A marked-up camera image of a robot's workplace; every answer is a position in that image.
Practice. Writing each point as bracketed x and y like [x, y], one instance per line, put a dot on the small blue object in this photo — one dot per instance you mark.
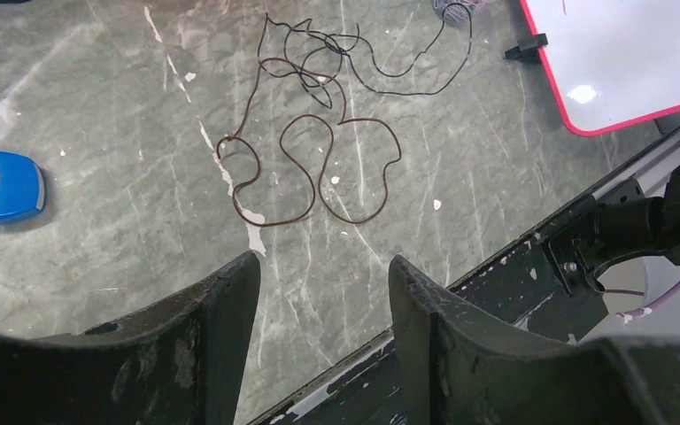
[22, 188]

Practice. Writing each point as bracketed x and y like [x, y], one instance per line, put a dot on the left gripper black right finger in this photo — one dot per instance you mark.
[462, 365]

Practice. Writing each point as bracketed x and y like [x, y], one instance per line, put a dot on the pink framed whiteboard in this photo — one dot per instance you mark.
[611, 64]

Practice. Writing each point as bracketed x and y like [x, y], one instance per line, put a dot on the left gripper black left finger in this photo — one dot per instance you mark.
[177, 361]

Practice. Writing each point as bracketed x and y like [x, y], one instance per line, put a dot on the black whiteboard clip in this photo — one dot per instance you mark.
[527, 49]

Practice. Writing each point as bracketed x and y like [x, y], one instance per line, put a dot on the clear small round container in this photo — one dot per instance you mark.
[456, 12]

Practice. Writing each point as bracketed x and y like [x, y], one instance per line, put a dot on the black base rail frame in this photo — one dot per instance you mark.
[575, 322]

